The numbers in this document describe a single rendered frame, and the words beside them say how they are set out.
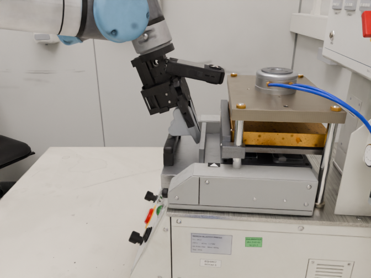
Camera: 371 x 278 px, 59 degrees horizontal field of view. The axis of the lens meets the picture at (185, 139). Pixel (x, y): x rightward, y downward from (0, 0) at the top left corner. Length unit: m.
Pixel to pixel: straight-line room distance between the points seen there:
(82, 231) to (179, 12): 1.45
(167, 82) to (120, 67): 1.46
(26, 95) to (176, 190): 1.83
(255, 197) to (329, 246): 0.16
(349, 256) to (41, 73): 1.95
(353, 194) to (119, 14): 0.46
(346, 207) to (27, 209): 0.78
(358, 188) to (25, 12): 0.55
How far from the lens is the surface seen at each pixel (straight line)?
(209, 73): 0.63
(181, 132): 0.68
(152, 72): 0.66
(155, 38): 0.62
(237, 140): 0.56
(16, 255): 0.86
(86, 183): 1.07
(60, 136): 2.33
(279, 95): 0.63
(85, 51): 2.11
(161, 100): 0.65
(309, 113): 0.56
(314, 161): 0.81
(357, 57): 0.66
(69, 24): 0.46
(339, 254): 0.67
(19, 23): 0.45
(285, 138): 0.60
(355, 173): 0.60
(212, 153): 0.70
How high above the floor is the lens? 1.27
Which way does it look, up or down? 23 degrees down
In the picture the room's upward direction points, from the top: straight up
